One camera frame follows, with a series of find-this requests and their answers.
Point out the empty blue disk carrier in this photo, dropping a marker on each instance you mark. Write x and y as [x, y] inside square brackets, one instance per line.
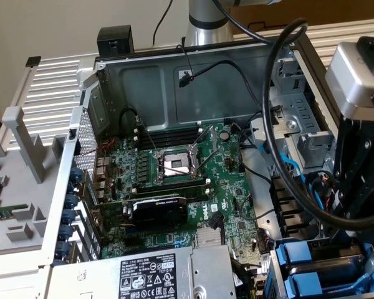
[305, 285]

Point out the grey metal drive cage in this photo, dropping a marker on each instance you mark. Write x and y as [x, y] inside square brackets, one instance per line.
[299, 102]

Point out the round coin battery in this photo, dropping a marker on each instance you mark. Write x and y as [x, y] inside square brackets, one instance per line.
[224, 135]

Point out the green Dell motherboard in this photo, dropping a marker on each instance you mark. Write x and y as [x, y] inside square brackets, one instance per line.
[224, 187]

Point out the metal locking lever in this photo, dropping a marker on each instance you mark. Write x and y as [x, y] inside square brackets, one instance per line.
[148, 137]
[209, 160]

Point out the metal socket cover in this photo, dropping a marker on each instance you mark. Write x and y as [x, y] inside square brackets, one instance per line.
[205, 140]

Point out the open grey PC case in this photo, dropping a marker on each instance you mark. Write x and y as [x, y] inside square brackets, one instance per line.
[205, 102]

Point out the black RAM slot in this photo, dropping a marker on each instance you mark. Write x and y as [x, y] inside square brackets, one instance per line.
[169, 142]
[171, 134]
[196, 195]

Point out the silver chipset heat sink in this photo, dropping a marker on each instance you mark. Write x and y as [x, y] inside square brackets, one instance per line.
[209, 238]

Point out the CPU socket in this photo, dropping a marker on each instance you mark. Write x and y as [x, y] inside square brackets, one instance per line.
[174, 163]

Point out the black graphics card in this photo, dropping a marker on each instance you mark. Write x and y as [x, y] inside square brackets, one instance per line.
[159, 213]

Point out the black box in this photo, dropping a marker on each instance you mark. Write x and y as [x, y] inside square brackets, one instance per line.
[115, 40]

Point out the grey power supply unit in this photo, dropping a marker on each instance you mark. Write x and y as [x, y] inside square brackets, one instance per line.
[112, 274]

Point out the grey plastic parts rack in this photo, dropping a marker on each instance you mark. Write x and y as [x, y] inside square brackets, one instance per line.
[22, 187]

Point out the green RAM stick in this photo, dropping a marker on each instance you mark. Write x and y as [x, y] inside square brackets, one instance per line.
[6, 212]

